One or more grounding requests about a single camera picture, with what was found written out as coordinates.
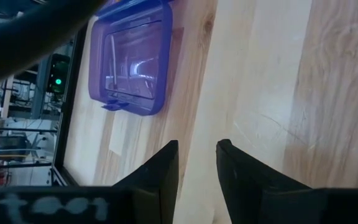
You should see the black left wrist camera cable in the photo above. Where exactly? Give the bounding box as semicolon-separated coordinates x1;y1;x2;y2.
0;0;105;90

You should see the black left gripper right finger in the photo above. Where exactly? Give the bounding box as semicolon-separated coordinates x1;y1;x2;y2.
215;139;358;224

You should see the black device with green light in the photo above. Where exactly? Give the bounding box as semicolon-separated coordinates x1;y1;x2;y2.
46;53;71;95

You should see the purple translucent plastic supply box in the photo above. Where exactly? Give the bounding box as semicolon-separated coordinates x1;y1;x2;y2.
88;0;175;116

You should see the black aluminium table frame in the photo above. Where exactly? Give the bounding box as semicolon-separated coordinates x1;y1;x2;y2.
50;23;88;187

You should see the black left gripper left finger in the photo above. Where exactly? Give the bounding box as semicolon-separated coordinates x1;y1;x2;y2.
0;139;180;224

